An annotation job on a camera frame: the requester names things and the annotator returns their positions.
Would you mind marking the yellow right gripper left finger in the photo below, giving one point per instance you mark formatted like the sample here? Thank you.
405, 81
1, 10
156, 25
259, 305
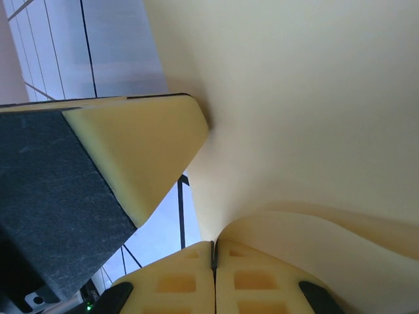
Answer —
176, 281

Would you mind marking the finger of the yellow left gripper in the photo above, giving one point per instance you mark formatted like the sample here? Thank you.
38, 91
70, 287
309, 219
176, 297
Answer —
65, 105
98, 170

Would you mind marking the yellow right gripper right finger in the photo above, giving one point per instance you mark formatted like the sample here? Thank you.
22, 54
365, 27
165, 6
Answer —
255, 281

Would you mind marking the yellow cloth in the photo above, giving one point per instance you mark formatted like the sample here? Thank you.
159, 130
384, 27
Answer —
294, 98

